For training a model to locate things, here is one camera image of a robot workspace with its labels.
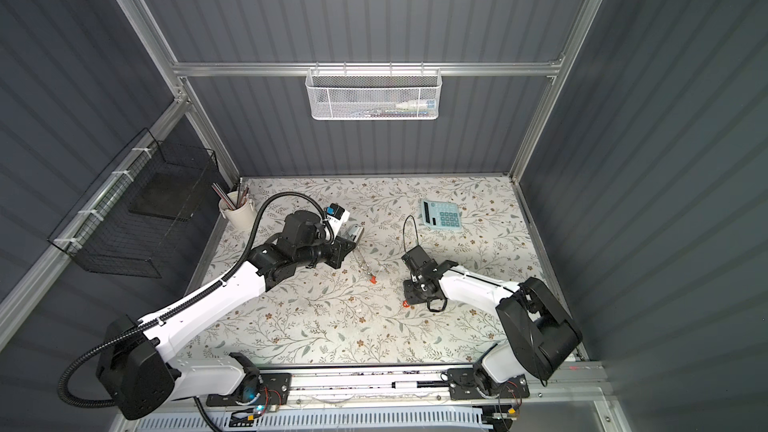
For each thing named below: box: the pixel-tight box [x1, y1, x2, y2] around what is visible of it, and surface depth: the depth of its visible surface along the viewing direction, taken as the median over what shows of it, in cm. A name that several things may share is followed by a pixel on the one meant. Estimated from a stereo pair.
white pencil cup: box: [218, 191, 257, 229], surface depth 103 cm
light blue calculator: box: [421, 200, 462, 230], surface depth 108 cm
